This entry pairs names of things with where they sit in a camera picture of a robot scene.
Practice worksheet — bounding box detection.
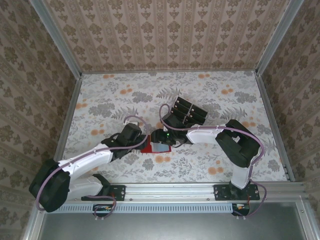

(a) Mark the grey metal sheet panel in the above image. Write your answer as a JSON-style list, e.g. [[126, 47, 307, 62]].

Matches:
[[37, 212, 308, 240]]

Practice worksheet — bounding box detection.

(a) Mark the grey slotted cable duct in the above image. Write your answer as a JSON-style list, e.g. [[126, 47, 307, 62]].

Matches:
[[45, 202, 250, 214]]

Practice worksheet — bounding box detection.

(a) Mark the aluminium frame bar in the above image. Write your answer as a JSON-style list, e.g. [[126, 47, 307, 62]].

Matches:
[[21, 199, 48, 240], [295, 199, 320, 240]]

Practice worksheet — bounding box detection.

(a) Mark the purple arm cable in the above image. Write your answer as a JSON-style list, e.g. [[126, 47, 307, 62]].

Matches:
[[36, 115, 150, 222], [159, 103, 268, 221]]

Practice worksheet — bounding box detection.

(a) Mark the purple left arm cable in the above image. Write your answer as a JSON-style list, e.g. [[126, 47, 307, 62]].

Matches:
[[36, 115, 150, 222]]

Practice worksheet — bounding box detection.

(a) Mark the floral patterned table cover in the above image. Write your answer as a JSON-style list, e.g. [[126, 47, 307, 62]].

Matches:
[[53, 70, 288, 184]]

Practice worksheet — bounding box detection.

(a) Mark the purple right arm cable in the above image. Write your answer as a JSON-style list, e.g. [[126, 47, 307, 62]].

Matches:
[[159, 103, 268, 221]]

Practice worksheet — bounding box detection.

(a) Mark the black credit card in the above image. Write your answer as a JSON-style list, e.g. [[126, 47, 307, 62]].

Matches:
[[186, 114, 205, 126], [191, 103, 208, 117], [189, 109, 206, 122], [171, 107, 189, 118], [176, 96, 193, 107], [173, 101, 191, 113]]

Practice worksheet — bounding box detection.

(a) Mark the aluminium corner post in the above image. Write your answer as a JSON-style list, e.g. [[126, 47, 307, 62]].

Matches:
[[27, 0, 83, 79], [254, 0, 306, 76]]

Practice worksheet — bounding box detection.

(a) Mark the thin aluminium back rail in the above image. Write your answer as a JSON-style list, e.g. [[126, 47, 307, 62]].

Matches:
[[81, 67, 258, 75]]

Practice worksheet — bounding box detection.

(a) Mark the red leather card holder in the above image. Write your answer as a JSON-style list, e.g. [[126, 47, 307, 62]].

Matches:
[[139, 139, 173, 154]]

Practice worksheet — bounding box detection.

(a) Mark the aluminium side rail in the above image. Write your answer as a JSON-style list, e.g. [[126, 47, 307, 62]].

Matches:
[[254, 71, 296, 183], [55, 73, 83, 166]]

